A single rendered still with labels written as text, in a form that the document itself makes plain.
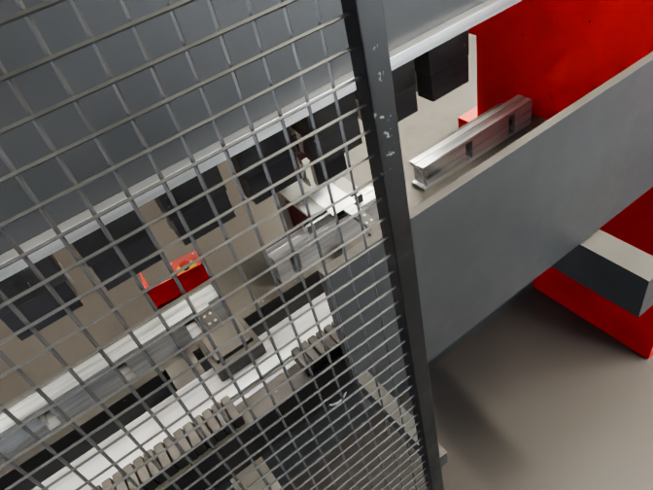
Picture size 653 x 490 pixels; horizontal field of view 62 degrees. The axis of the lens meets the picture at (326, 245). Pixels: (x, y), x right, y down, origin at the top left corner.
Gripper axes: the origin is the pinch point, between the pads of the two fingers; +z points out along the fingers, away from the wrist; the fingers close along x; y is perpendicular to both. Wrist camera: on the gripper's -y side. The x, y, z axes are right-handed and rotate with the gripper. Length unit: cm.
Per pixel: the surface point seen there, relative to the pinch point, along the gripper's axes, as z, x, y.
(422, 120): -5, 152, -168
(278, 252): 12.7, -22.3, 3.0
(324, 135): -7.2, -1.4, 23.8
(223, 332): 21, -48, 23
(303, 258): 18.0, -16.5, 1.3
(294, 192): 0.1, -5.6, -7.3
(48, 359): 4, -115, -158
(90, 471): 30, -86, 25
